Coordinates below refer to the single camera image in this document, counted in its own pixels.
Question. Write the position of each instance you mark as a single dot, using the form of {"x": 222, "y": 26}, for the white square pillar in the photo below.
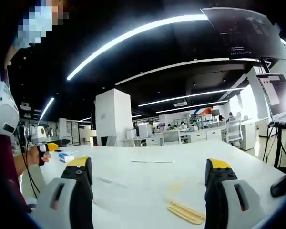
{"x": 257, "y": 100}
{"x": 113, "y": 114}

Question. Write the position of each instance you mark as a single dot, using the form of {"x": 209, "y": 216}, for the large dark monitor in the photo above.
{"x": 240, "y": 31}

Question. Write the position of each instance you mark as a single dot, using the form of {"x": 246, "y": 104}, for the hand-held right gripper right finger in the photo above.
{"x": 238, "y": 198}

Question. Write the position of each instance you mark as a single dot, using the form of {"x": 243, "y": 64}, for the open laptop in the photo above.
{"x": 276, "y": 93}

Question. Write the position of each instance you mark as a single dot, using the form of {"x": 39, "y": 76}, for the white chest-worn device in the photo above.
{"x": 4, "y": 112}

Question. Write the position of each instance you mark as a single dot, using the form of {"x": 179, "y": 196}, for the white mesh office chair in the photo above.
{"x": 234, "y": 130}

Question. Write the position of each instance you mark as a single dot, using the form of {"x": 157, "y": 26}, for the clear lid with yellow latches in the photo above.
{"x": 175, "y": 194}

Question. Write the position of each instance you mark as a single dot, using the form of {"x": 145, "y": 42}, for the ceiling air vent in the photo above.
{"x": 180, "y": 104}

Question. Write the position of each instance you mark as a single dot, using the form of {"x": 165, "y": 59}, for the black computer mouse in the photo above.
{"x": 281, "y": 184}

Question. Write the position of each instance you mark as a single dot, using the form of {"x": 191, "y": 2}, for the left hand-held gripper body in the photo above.
{"x": 41, "y": 134}

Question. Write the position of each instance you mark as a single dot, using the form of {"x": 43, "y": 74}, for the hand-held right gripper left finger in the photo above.
{"x": 62, "y": 198}

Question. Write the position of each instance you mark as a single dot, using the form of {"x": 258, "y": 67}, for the blue white tissue pack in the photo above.
{"x": 66, "y": 157}

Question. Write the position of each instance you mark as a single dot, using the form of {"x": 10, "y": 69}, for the white ceiling light strip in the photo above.
{"x": 157, "y": 23}
{"x": 193, "y": 105}
{"x": 193, "y": 95}
{"x": 243, "y": 59}

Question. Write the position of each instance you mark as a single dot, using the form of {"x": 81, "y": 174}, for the black metal stand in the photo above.
{"x": 280, "y": 143}

